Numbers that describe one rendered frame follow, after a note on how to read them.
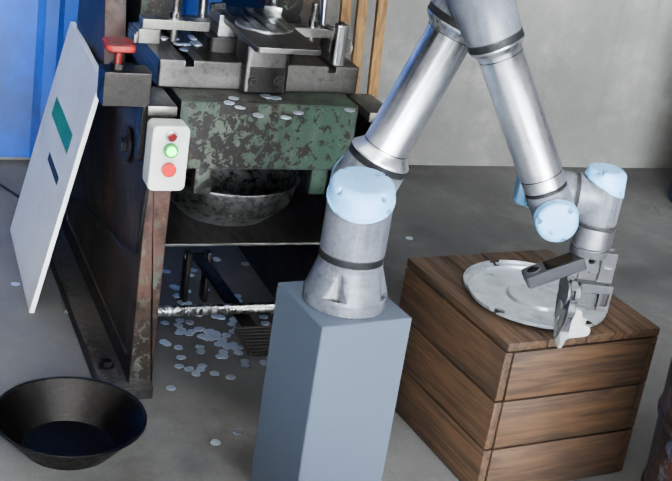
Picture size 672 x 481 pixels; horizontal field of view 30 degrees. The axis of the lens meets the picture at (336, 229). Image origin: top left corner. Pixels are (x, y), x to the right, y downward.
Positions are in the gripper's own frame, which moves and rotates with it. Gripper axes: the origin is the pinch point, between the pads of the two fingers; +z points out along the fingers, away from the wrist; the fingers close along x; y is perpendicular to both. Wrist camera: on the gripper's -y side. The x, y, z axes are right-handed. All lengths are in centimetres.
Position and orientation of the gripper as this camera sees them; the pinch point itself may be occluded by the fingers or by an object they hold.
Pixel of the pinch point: (556, 340)
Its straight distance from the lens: 242.8
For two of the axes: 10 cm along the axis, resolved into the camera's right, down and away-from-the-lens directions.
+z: -1.4, 9.2, 3.7
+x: -0.4, -3.8, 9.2
